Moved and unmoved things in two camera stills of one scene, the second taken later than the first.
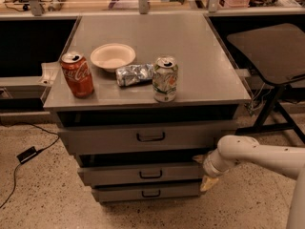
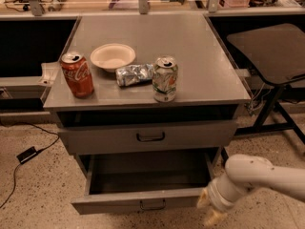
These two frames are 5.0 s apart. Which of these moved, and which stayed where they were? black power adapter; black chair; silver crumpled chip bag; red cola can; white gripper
Moved: white gripper
Stayed: red cola can; silver crumpled chip bag; black chair; black power adapter
